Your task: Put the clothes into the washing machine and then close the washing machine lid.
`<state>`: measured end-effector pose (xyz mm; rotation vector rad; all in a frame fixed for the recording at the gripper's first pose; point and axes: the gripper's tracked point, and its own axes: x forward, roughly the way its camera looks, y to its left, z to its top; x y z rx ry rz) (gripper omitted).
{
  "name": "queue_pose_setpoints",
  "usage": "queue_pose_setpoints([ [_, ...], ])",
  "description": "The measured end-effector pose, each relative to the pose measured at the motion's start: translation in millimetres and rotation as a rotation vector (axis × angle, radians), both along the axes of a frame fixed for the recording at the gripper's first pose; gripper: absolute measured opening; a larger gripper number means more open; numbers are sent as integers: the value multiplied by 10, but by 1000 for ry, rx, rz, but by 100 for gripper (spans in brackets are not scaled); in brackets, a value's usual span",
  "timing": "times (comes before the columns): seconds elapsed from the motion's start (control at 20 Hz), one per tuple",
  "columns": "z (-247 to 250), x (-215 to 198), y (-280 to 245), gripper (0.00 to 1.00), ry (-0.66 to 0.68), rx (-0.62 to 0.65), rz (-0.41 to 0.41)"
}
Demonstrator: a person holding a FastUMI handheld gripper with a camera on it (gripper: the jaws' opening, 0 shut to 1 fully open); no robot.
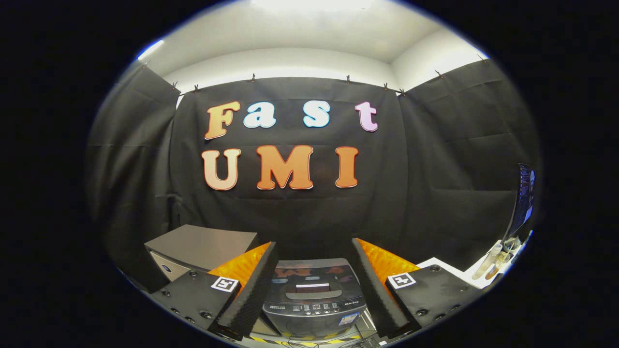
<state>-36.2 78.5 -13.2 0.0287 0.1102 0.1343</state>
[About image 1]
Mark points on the grey cabinet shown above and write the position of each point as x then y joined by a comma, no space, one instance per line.
203,244

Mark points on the row of black cloth clips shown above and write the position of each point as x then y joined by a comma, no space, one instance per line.
252,77

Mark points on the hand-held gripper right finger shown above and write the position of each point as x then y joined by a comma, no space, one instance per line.
375,285

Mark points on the dark grey washing machine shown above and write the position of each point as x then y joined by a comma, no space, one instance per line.
314,321

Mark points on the white side desk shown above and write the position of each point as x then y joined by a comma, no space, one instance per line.
454,270

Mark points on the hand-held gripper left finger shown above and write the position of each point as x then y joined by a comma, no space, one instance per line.
254,290

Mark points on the clear plastic bottle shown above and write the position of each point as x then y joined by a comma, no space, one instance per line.
486,263

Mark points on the small ceiling light panel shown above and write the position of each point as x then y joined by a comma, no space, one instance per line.
150,48

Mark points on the large ceiling light panel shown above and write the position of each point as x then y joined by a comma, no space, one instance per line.
309,4

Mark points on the black backdrop cloth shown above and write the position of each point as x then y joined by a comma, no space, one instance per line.
300,217

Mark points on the black computer monitor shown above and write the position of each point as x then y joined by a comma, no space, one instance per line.
522,203

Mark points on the dark glass washing machine lid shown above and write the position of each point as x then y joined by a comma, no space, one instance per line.
314,278

